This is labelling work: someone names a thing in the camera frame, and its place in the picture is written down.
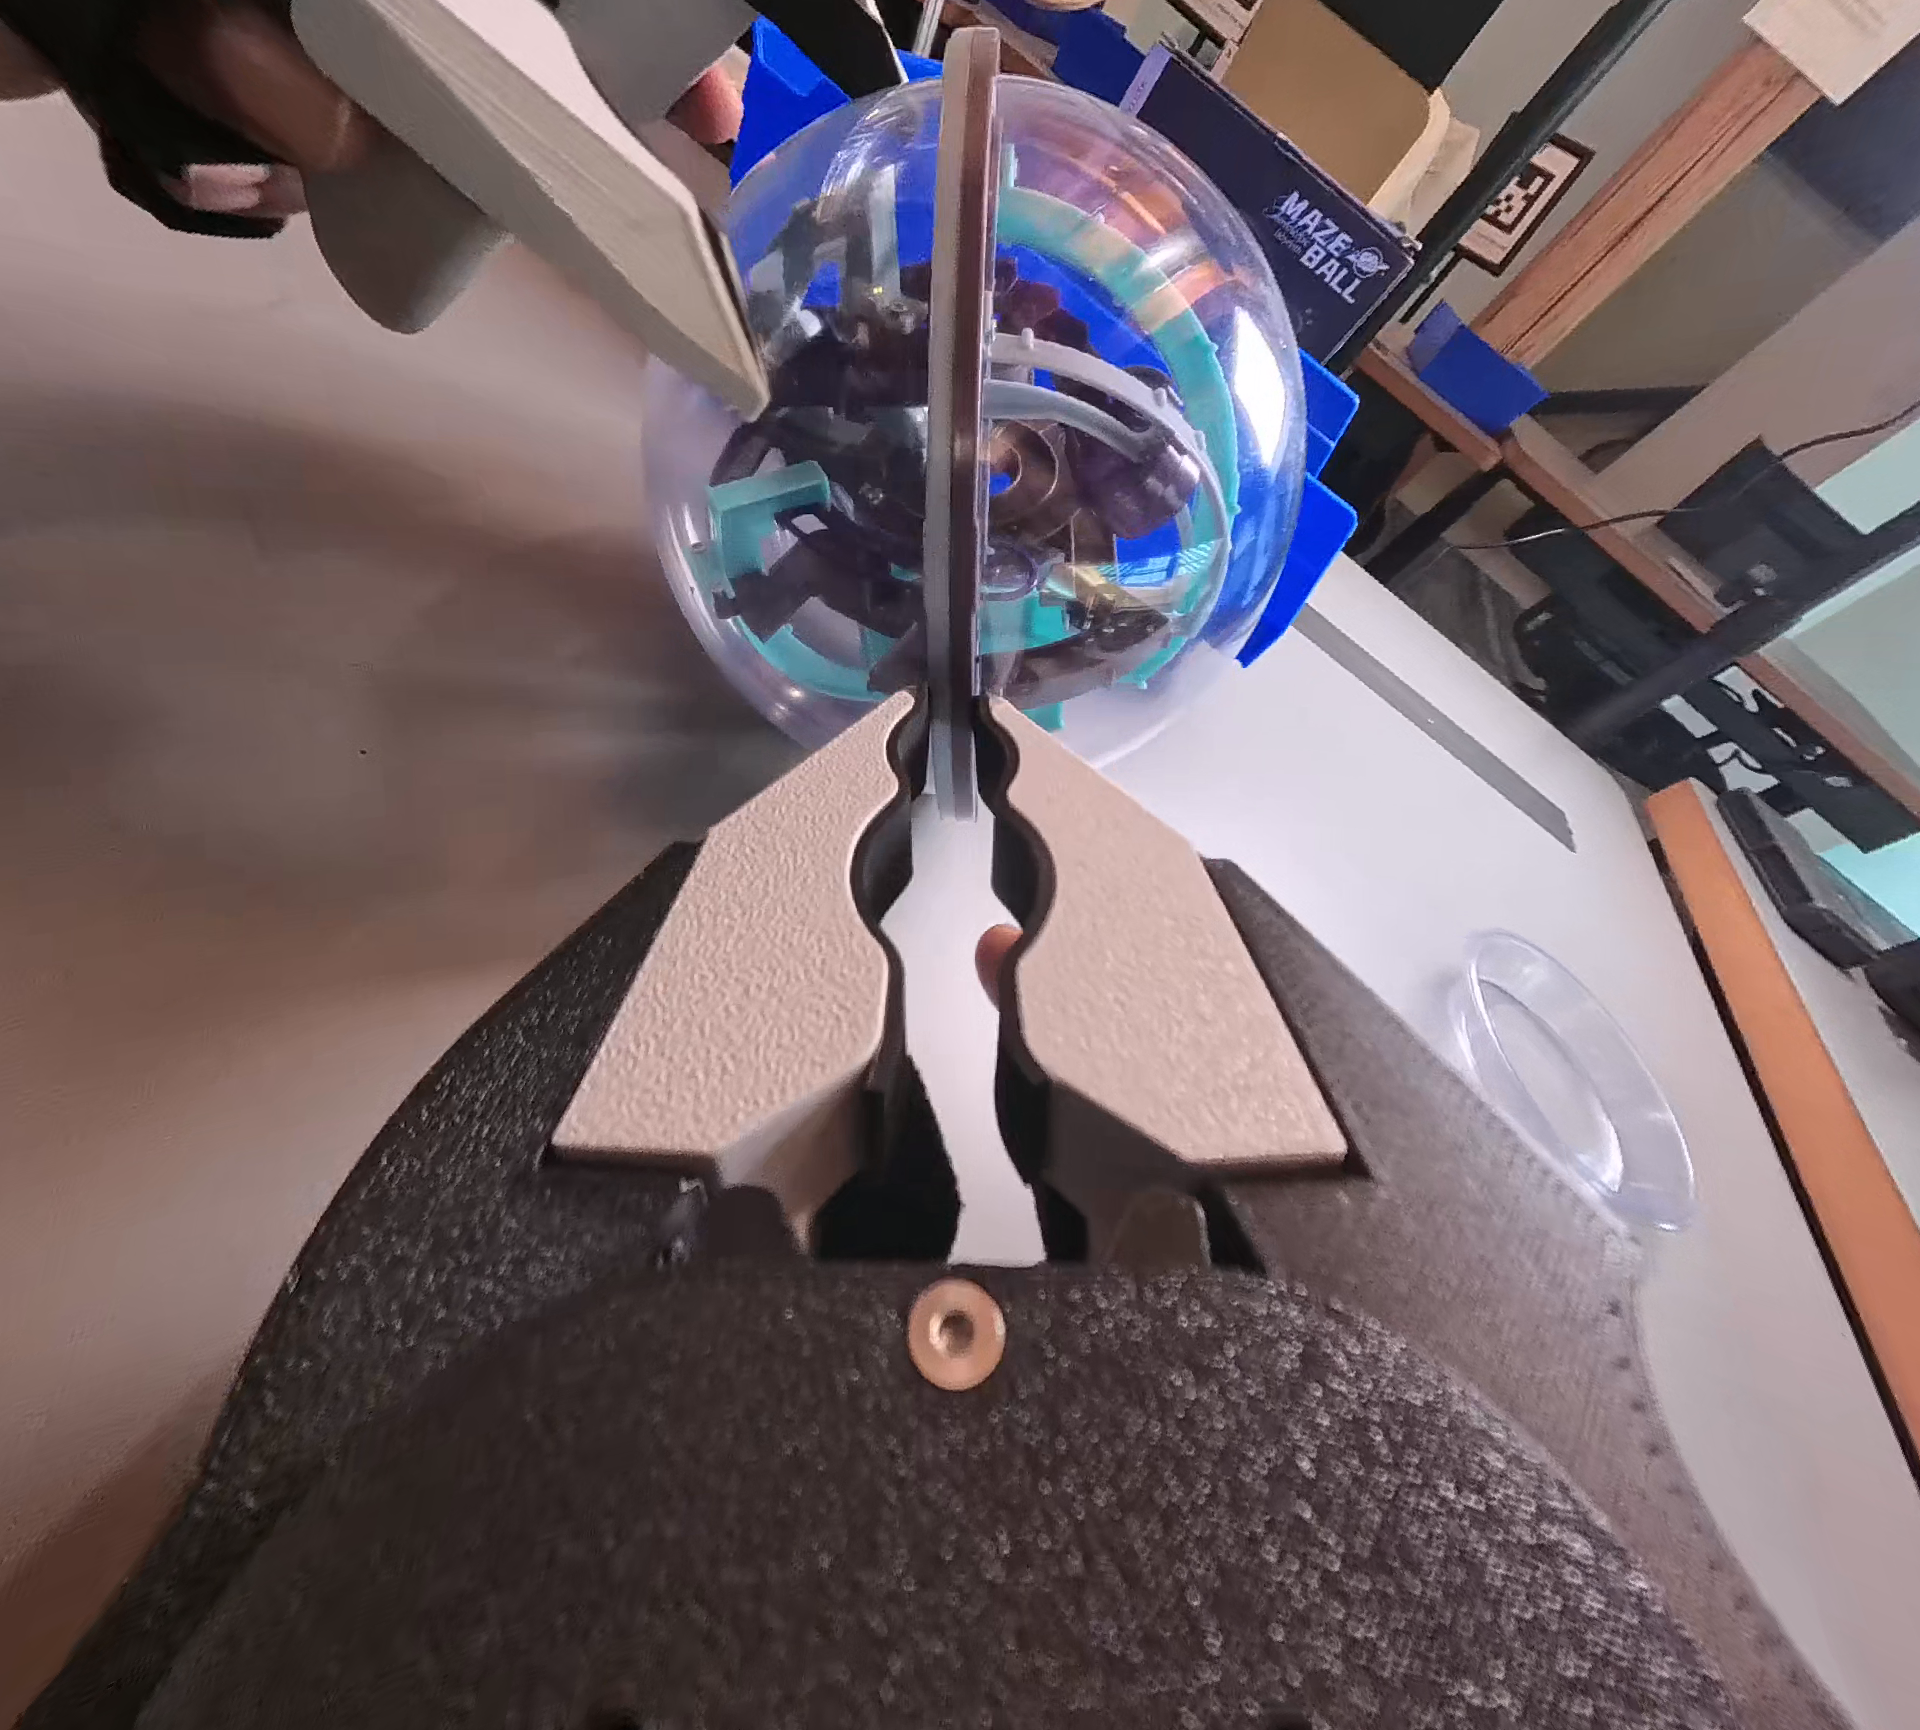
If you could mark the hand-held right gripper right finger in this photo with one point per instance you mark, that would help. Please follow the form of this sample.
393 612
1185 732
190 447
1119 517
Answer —
1172 1011

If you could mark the clear plastic dish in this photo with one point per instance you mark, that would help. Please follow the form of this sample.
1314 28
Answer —
1568 1072

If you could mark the blue plastic bin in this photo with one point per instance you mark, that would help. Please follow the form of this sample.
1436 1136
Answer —
1321 487

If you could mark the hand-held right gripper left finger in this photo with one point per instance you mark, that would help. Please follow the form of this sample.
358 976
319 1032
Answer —
737 996

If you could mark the person's left hand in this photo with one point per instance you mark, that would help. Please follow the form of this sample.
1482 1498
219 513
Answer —
256 96

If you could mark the dark blue maze ball box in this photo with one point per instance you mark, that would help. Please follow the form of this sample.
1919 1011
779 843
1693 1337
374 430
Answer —
1321 216

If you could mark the clear maze ball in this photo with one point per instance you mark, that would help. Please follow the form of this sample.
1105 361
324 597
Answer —
1051 410

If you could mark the black monitor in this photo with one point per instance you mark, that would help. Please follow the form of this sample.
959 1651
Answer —
1801 591

